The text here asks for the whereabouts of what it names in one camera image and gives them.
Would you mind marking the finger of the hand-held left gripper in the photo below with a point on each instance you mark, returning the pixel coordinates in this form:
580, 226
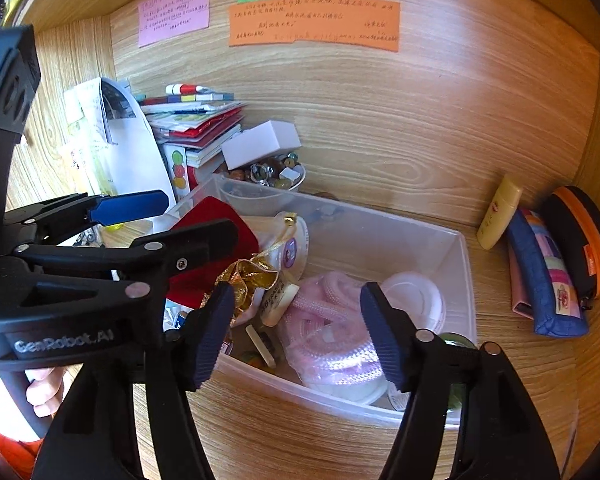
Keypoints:
180, 250
125, 208

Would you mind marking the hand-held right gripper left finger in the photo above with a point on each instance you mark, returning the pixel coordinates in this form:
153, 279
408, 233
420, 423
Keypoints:
210, 337

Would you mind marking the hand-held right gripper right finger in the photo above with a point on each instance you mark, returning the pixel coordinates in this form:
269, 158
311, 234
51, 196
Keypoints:
380, 337

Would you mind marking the red fabric pouch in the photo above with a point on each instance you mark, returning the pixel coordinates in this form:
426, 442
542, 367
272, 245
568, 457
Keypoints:
210, 212

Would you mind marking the gold fabric pouch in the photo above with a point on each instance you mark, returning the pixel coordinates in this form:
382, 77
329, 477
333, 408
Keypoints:
245, 275

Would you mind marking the clear plastic storage box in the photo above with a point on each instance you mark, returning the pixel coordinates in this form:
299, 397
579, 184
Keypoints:
380, 230

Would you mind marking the wooden desktop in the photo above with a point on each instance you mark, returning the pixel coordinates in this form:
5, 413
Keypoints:
505, 375

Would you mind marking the person's left hand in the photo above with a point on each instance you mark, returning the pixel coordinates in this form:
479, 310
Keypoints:
45, 390

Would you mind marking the white printed paper sheet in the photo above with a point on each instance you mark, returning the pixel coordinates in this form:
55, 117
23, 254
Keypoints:
135, 160

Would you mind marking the white stick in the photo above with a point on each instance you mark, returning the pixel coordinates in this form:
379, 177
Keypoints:
260, 345

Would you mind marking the pink round jar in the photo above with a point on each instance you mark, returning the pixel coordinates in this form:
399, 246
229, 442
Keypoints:
415, 300

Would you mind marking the cartoon sticker sheet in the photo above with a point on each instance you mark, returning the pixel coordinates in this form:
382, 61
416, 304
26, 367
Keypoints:
177, 172

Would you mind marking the white printed tube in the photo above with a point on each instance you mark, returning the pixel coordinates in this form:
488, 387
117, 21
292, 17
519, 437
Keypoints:
277, 305

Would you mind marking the red book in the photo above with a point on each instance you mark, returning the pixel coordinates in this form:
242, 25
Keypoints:
193, 176

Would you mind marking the stack of colourful booklets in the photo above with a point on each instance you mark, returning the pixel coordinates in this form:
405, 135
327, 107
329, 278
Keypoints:
195, 125

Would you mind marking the white bowl of beads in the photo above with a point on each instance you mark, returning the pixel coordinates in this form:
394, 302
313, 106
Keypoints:
270, 172

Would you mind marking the red white marker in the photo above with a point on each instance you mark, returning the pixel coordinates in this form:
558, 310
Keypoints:
180, 89

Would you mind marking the white rectangular box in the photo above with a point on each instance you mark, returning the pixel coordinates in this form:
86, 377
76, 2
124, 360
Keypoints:
260, 145

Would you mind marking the orange garment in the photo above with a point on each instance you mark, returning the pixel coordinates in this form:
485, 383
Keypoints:
0, 450

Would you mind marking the blue pencil case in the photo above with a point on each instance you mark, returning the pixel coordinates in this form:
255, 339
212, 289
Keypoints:
535, 270

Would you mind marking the yellow sunscreen bottle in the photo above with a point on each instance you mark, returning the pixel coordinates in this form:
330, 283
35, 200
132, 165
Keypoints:
500, 215

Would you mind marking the pink sticky note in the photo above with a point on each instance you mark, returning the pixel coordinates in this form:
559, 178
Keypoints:
172, 10

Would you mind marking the black orange zip case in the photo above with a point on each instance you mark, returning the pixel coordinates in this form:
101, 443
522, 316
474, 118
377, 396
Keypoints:
575, 230

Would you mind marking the orange sticky note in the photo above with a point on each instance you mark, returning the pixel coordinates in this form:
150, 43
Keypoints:
315, 25

